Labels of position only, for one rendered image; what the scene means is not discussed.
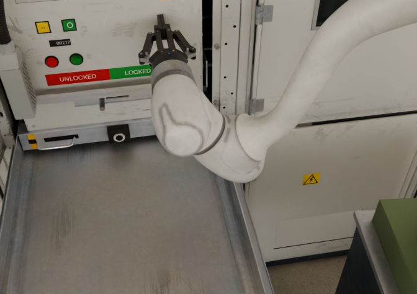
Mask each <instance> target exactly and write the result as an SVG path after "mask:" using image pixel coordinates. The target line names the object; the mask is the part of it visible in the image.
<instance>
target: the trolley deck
mask: <svg viewBox="0 0 417 294"><path fill-rule="evenodd" d="M130 139H131V140H130V141H128V142H122V143H112V144H110V143H109V141H98V142H92V143H82V144H76V145H73V146H71V147H68V148H59V149H49V150H39V149H36V152H35V161H34V171H33V176H32V186H31V191H30V201H29V210H28V216H27V225H26V231H25V240H24V250H23V255H22V265H21V270H20V280H19V289H18V294H243V291H242V287H241V283H240V278H239V275H238V271H237V268H236V263H235V258H234V255H233V251H232V247H231V242H230V238H229V235H228V230H227V227H226V223H225V218H224V215H223V210H222V206H221V202H220V197H219V194H218V190H217V185H216V182H215V178H214V174H213V172H212V171H210V170H209V169H207V168H206V167H205V166H203V165H202V164H201V163H199V162H198V160H196V158H195V157H194V156H193V155H192V156H188V157H179V156H175V155H172V154H170V153H169V152H167V151H166V150H165V149H164V147H163V146H162V144H161V143H160V142H159V139H158V137H157V136H156V135H151V136H141V137H134V138H130ZM235 185H236V189H237V192H238V196H239V198H240V202H241V206H242V209H243V213H244V217H245V220H246V224H247V227H248V231H249V235H250V238H251V242H252V244H253V248H254V252H255V255H256V259H257V262H258V266H259V269H260V273H261V277H262V281H263V283H264V287H265V290H266V294H274V291H273V287H272V283H271V280H270V277H269V274H268V271H267V267H266V263H265V261H264V257H263V254H262V250H261V247H260V244H259V240H258V236H257V234H256V230H255V227H254V223H253V220H252V217H251V214H250V210H249V207H248V203H247V200H246V197H245V194H244V190H243V186H242V184H241V183H237V182H235Z"/></svg>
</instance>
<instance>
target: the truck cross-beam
mask: <svg viewBox="0 0 417 294"><path fill-rule="evenodd" d="M125 124H128V126H129V130H130V137H131V138H134V137H141V136H151V135H156V133H155V129H154V126H153V122H152V118H151V117H147V118H137V119H131V120H120V121H114V122H104V123H93V124H87V125H76V126H70V127H60V128H49V129H43V130H32V131H27V127H26V125H25V123H20V126H19V133H18V136H19V139H20V142H21V145H22V148H23V150H30V149H32V148H31V145H30V144H36V139H34V140H29V139H28V136H27V135H31V134H36V133H42V135H43V138H44V140H45V144H46V147H50V146H60V145H68V144H71V142H72V140H73V136H76V141H75V143H74V145H76V144H82V143H92V142H98V141H108V140H109V137H108V133H107V127H108V126H114V125H125Z"/></svg>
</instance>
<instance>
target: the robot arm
mask: <svg viewBox="0 0 417 294"><path fill-rule="evenodd" d="M157 21H158V24H157V25H155V26H154V31H155V32H154V33H152V32H148V33H147V36H146V40H145V43H144V46H143V49H142V51H141V52H139V54H138V57H139V64H140V65H143V64H145V63H149V65H150V67H152V70H153V71H152V74H151V91H152V97H151V118H152V122H153V126H154V129H155V133H156V136H157V137H158V139H159V142H160V143H161V144H162V146H163V147H164V149H165V150H166V151H167V152H169V153H170V154H172V155H175V156H179V157H188V156H192V155H193V156H194V157H195V158H196V160H198V162H199V163H201V164H202V165H203V166H205V167H206V168H207V169H209V170H210V171H212V172H213V173H215V174H216V175H218V176H220V177H222V178H224V179H226V180H229V181H232V182H237V183H246V182H250V181H252V180H254V179H255V178H257V176H258V175H260V173H261V172H262V170H263V167H264V160H265V156H266V151H267V149H268V147H270V146H271V145H273V144H274V143H275V142H277V141H279V140H280V139H281V138H283V137H284V136H285V135H287V134H288V133H290V132H291V131H292V130H293V129H294V128H295V127H296V126H297V125H298V123H299V122H300V121H301V119H302V118H303V117H304V115H305V114H306V112H307V111H308V109H309V108H310V107H311V105H312V103H313V102H314V101H315V99H316V98H317V96H318V95H319V93H320V92H321V90H322V89H323V87H324V86H325V84H326V83H327V82H328V80H329V78H330V77H331V75H332V74H333V73H334V71H335V69H336V68H337V67H338V65H339V64H340V62H342V60H343V59H344V57H345V56H346V55H347V54H348V53H349V52H350V51H351V50H352V49H354V48H355V47H356V46H358V45H359V44H360V43H362V42H364V41H366V40H367V39H369V38H371V37H374V36H376V35H379V34H381V33H384V32H388V31H390V30H394V29H397V28H400V27H404V26H406V25H410V24H414V23H417V0H348V1H347V2H345V3H344V4H343V5H342V6H341V7H340V8H338V9H337V10H336V11H335V12H334V13H332V14H331V15H330V16H329V17H328V18H327V19H326V21H325V22H324V23H323V24H322V25H321V27H320V28H319V29H318V30H317V32H316V34H315V35H314V36H313V38H312V39H311V41H310V43H309V44H308V46H307V48H306V50H305V52H304V53H303V55H302V57H301V59H300V61H299V63H298V65H297V67H296V69H295V71H294V73H293V75H292V77H291V79H290V81H289V83H288V85H287V87H286V88H285V91H284V93H283V95H282V97H281V98H280V100H279V102H278V103H277V105H276V106H275V107H274V108H273V110H271V111H270V112H269V113H267V114H265V115H263V116H260V117H251V116H250V115H248V114H238V115H229V114H226V115H223V114H221V113H220V112H219V111H218V110H217V109H216V108H215V107H214V106H213V105H212V103H211V102H210V101H209V100H208V99H207V97H206V96H205V94H204V93H203V92H202V91H201V90H199V88H198V87H197V85H196V82H195V79H194V75H193V73H192V70H191V68H190V66H189V65H188V64H187V63H188V59H192V60H195V59H196V48H194V47H193V46H191V45H190V44H189V43H188V41H187V40H186V39H185V38H184V36H183V35H182V33H181V32H180V31H179V30H175V31H172V30H171V28H170V25H169V24H165V22H164V16H163V14H158V15H157ZM173 39H175V41H176V43H177V44H178V45H179V47H180V48H181V50H182V51H183V52H182V51H180V50H178V49H176V47H175V44H174V40H173ZM162 40H167V43H168V48H164V47H163V43H162ZM154 41H156V46H157V51H156V52H155V53H154V54H153V55H152V56H150V53H151V49H152V46H153V42H154Z"/></svg>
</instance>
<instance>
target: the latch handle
mask: <svg viewBox="0 0 417 294"><path fill-rule="evenodd" d="M75 141H76V136H73V140H72V142H71V144H68V145H60V146H50V147H43V148H41V147H40V146H39V141H38V140H37V141H36V145H37V149H39V150H49V149H59V148H68V147H71V146H73V145H74V143H75Z"/></svg>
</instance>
